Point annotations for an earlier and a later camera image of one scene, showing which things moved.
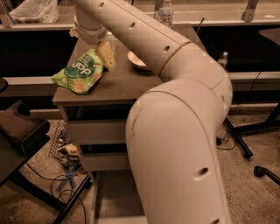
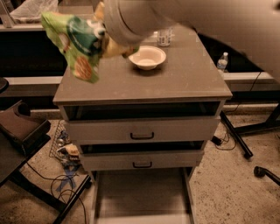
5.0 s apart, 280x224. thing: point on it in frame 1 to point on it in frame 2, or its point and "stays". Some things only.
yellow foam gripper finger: [108, 55] to [112, 48]
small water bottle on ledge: [223, 60] stays
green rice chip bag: [82, 75] to [79, 41]
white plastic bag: [35, 11] stays
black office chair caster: [261, 171] stays
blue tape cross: [68, 177] stays
